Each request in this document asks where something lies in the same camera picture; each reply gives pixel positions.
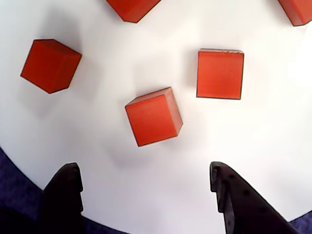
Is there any red cube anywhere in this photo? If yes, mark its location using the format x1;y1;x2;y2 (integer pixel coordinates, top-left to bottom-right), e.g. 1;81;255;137
105;0;162;24
277;0;312;27
20;38;83;95
124;86;183;148
196;48;245;100

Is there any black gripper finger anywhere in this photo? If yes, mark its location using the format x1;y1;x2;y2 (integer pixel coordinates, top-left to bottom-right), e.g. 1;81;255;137
210;161;300;234
40;162;86;234

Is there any white round plate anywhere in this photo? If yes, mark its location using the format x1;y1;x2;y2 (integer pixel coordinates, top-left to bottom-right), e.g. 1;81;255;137
0;0;312;234

